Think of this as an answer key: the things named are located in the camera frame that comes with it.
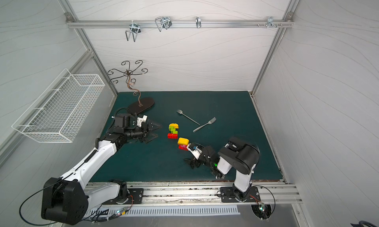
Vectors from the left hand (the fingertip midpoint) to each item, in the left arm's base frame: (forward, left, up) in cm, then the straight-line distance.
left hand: (159, 131), depth 76 cm
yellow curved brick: (+14, -5, -17) cm, 23 cm away
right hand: (-2, -16, -20) cm, 25 cm away
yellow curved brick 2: (0, -12, -10) cm, 16 cm away
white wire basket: (0, +46, +13) cm, 48 cm away
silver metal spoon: (+27, -8, -18) cm, 34 cm away
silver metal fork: (+20, -30, -19) cm, 41 cm away
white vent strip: (-34, +15, -18) cm, 41 cm away
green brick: (+12, -3, -17) cm, 21 cm away
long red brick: (-1, -12, -16) cm, 20 cm away
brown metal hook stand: (+33, +23, -17) cm, 44 cm away
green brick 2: (+10, -5, -17) cm, 20 cm away
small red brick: (+6, -4, -17) cm, 19 cm away
